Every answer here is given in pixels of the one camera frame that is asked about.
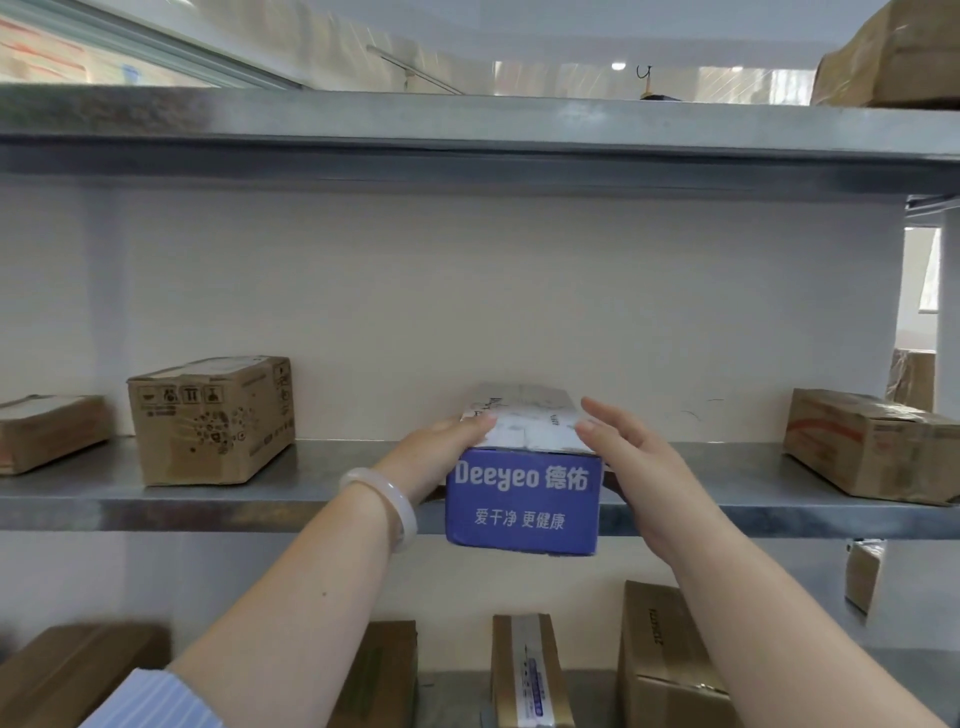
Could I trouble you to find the person's left hand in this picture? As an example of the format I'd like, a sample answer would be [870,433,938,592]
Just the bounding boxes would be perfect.
[372,412,498,508]

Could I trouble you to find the person's right hand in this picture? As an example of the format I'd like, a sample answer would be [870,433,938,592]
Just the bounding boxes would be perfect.
[574,397,730,569]

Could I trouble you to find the blue white box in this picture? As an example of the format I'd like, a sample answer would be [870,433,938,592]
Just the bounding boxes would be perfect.
[444,382,605,558]

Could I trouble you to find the pile of brown cardboard boxes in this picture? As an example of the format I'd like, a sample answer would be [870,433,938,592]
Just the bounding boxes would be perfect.
[0,538,886,728]

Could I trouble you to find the row of brown cardboard boxes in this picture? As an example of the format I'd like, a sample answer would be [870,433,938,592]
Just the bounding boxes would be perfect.
[0,356,960,505]

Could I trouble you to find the person's right forearm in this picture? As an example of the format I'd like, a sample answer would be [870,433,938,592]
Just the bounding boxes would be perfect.
[671,528,950,728]

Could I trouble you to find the person's left forearm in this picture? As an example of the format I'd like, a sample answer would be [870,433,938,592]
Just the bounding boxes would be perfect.
[168,483,399,728]

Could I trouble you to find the light blue striped sleeve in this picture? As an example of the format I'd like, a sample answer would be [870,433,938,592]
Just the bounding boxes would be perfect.
[78,667,226,728]

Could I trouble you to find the ceiling track light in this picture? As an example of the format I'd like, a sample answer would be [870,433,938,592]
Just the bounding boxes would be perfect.
[367,44,466,95]

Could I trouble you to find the row of paper posters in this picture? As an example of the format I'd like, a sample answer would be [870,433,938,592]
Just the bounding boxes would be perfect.
[0,14,144,85]

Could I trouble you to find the white jade bracelet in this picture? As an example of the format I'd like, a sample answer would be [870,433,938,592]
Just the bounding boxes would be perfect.
[338,467,419,555]

